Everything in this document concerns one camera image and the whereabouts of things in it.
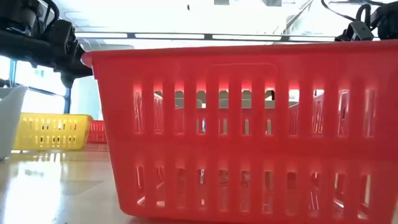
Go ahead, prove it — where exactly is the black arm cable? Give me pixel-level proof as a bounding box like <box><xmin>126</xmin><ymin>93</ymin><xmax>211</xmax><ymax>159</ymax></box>
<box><xmin>39</xmin><ymin>0</ymin><xmax>60</xmax><ymax>30</ymax></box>
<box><xmin>321</xmin><ymin>0</ymin><xmax>379</xmax><ymax>32</ymax></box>

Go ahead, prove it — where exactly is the red slotted plastic basket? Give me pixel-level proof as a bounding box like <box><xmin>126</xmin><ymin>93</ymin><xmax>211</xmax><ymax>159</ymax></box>
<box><xmin>86</xmin><ymin>119</ymin><xmax>108</xmax><ymax>144</ymax></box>
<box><xmin>81</xmin><ymin>39</ymin><xmax>398</xmax><ymax>224</ymax></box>

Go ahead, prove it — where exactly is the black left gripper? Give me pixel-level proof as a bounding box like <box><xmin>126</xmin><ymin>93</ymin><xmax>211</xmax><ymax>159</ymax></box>
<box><xmin>46</xmin><ymin>19</ymin><xmax>94</xmax><ymax>90</ymax></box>

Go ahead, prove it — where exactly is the grey plastic storage bin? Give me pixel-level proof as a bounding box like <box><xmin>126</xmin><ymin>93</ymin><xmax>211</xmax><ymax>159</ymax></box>
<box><xmin>0</xmin><ymin>86</ymin><xmax>28</xmax><ymax>160</ymax></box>

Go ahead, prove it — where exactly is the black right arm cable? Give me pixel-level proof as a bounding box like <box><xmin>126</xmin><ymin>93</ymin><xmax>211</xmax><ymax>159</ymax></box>
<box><xmin>321</xmin><ymin>0</ymin><xmax>379</xmax><ymax>32</ymax></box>

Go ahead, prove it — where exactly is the large window with dark frame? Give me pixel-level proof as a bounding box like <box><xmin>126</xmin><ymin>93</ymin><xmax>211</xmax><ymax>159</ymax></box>
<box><xmin>0</xmin><ymin>55</ymin><xmax>73</xmax><ymax>114</ymax></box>

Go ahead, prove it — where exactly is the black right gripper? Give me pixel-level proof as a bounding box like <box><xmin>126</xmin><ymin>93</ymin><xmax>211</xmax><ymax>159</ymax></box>
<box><xmin>334</xmin><ymin>21</ymin><xmax>376</xmax><ymax>42</ymax></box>

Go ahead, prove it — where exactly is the long linear ceiling light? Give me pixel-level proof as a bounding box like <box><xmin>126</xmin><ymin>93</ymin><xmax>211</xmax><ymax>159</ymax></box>
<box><xmin>74</xmin><ymin>30</ymin><xmax>336</xmax><ymax>43</ymax></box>

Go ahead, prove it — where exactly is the yellow slotted plastic basket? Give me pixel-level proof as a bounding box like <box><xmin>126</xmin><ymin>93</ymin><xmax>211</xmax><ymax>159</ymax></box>
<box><xmin>12</xmin><ymin>112</ymin><xmax>94</xmax><ymax>152</ymax></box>

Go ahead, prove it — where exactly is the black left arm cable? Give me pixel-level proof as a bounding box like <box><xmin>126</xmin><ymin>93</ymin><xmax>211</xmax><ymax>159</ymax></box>
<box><xmin>39</xmin><ymin>0</ymin><xmax>60</xmax><ymax>30</ymax></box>

